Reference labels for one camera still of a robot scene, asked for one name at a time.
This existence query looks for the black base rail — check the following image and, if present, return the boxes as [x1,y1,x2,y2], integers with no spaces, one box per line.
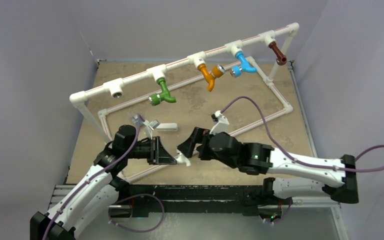
[108,183,294,220]

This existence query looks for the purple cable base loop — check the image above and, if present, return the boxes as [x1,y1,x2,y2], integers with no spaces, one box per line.
[108,193,166,233]

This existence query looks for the white PVC pipe frame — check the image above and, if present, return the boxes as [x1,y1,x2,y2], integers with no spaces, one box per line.
[69,22,300,184]

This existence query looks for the aluminium table frame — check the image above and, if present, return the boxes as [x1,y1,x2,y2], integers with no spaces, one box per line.
[47,177,348,240]

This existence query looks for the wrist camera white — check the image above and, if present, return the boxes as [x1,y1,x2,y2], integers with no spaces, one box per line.
[209,110,230,135]
[142,119,160,139]

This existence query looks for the small clear blue box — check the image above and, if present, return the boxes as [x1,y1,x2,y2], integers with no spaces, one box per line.
[131,113,146,126]

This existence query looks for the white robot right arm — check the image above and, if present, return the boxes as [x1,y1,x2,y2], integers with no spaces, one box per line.
[176,127,359,204]

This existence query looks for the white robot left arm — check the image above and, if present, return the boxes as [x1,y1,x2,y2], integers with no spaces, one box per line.
[29,125,177,240]

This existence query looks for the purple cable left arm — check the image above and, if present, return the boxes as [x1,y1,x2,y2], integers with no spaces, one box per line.
[41,115,143,240]

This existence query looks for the brown faucet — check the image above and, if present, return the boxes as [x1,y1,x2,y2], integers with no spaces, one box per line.
[268,41,287,66]

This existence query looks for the orange faucet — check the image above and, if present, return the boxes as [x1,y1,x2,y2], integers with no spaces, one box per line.
[197,63,225,92]

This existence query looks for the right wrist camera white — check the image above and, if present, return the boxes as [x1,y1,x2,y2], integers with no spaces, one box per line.
[209,110,230,135]

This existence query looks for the white faucet chrome knob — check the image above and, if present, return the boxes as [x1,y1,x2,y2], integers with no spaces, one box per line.
[175,150,191,167]

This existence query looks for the blue faucet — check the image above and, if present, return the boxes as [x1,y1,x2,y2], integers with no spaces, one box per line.
[230,51,258,78]

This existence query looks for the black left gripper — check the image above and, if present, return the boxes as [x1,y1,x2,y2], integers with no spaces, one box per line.
[125,135,177,165]

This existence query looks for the green faucet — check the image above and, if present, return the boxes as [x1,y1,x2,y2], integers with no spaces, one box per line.
[148,77,177,106]

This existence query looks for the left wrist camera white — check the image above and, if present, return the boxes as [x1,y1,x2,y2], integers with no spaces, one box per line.
[142,119,160,139]

